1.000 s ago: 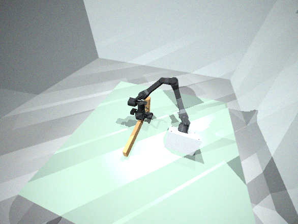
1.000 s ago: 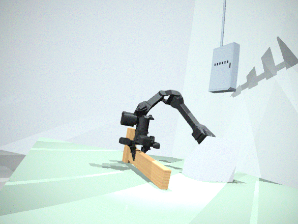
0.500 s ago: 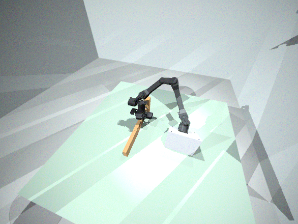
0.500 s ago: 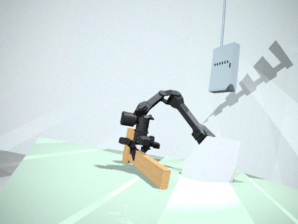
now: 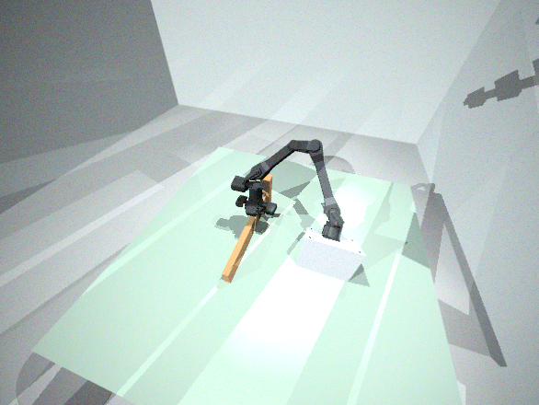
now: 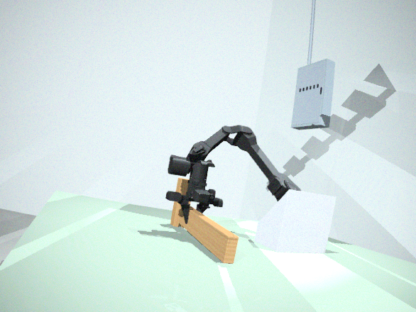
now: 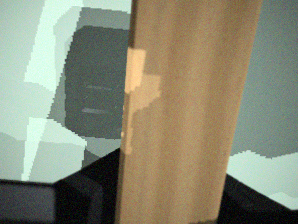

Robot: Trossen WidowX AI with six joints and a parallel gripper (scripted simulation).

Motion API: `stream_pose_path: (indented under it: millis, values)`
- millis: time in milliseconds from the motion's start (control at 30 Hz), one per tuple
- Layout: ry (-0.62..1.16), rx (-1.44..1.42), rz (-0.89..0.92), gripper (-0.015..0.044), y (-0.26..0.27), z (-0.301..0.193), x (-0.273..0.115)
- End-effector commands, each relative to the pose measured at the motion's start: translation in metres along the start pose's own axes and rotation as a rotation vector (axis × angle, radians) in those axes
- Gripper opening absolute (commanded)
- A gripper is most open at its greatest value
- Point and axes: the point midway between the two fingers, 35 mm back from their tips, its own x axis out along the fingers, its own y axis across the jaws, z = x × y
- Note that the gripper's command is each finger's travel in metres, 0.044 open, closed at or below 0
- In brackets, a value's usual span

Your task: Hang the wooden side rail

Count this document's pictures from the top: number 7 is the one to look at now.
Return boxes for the wooden board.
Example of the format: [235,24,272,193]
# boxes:
[115,0,263,224]

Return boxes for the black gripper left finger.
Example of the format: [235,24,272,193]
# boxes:
[0,147,120,224]

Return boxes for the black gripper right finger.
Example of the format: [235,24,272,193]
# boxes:
[217,173,298,224]

